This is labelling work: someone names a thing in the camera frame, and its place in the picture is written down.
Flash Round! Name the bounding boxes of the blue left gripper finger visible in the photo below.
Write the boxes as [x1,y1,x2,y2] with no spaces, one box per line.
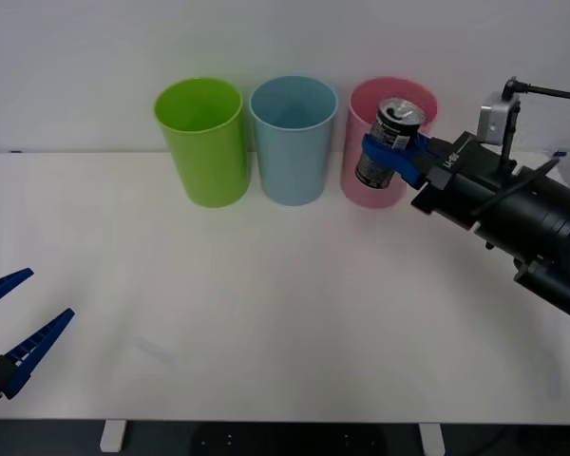
[0,308,76,401]
[0,267,35,315]

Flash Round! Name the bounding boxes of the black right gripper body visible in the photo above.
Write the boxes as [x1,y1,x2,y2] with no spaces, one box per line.
[409,130,523,233]

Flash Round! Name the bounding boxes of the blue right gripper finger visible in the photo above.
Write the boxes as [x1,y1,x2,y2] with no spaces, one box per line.
[362,134,451,188]
[415,132,450,159]

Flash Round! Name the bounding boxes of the black and silver drink can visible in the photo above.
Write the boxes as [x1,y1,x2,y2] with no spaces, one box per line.
[353,97,429,190]

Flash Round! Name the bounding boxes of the pink plastic bin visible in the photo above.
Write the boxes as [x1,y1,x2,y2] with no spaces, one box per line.
[338,77,440,210]

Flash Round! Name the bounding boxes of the pale blue plastic bin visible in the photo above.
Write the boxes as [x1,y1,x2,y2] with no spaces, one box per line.
[247,75,339,207]

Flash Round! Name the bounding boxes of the white table leg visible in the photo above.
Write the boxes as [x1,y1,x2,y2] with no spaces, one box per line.
[418,422,446,456]
[99,421,125,453]

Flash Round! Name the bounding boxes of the green plastic bin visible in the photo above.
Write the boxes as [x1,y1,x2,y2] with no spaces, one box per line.
[152,77,249,209]

